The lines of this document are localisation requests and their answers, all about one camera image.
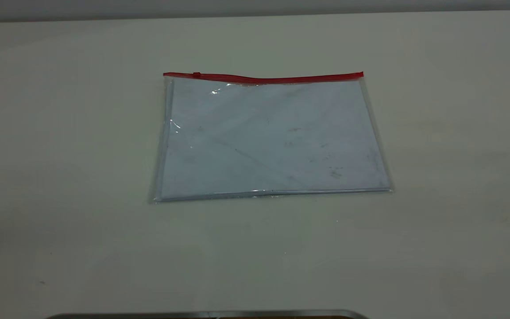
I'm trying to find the clear plastic zip bag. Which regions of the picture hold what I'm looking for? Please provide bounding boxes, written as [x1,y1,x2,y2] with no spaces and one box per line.
[150,71,395,204]

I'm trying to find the grey metal bar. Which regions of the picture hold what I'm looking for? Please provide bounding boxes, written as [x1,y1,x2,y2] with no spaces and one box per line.
[45,309,369,319]

